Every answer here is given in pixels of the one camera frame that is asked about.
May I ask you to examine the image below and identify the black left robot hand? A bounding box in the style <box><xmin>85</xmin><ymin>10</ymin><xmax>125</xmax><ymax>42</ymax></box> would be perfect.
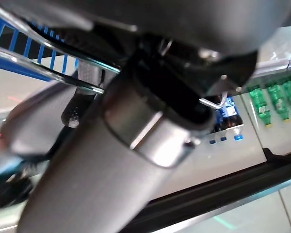
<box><xmin>0</xmin><ymin>0</ymin><xmax>291</xmax><ymax>233</ymax></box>

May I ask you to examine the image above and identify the blue plastic shopping basket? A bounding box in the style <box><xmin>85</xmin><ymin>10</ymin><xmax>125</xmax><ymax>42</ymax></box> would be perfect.
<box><xmin>0</xmin><ymin>2</ymin><xmax>227</xmax><ymax>110</ymax></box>

